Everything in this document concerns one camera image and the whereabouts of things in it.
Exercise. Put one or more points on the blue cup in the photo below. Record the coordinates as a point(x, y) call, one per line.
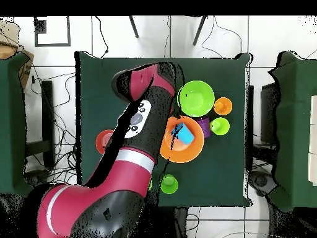
point(187, 135)

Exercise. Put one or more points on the large orange bowl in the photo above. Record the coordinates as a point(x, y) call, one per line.
point(183, 153)

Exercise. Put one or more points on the purple cup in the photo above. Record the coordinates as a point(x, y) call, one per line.
point(205, 127)

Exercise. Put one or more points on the large green bowl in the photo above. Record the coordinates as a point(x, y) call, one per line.
point(197, 98)

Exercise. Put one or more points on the red bowl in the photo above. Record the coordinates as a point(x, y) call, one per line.
point(101, 141)

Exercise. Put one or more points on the lime green cup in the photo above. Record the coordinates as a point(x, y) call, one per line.
point(220, 126)

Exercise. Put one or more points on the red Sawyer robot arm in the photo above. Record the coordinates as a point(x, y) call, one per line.
point(118, 178)

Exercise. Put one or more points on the orange cup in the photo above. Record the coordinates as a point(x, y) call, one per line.
point(223, 106)

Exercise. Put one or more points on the dark green tablecloth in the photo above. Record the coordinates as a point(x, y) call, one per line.
point(218, 173)

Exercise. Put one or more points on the black floor stand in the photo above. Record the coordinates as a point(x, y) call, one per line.
point(47, 111)
point(250, 111)

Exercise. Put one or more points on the dark tripod leg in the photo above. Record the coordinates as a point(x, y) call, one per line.
point(133, 27)
point(199, 31)

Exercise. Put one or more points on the black box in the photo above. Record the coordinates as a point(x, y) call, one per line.
point(268, 114)

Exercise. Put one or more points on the grey black device base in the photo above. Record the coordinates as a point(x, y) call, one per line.
point(34, 177)
point(261, 181)

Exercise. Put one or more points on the green cloth side table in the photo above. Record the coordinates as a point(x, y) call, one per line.
point(294, 148)
point(12, 124)

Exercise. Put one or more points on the cardboard box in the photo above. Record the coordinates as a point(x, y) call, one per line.
point(26, 72)

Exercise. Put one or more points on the black square frame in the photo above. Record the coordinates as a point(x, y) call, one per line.
point(52, 44)

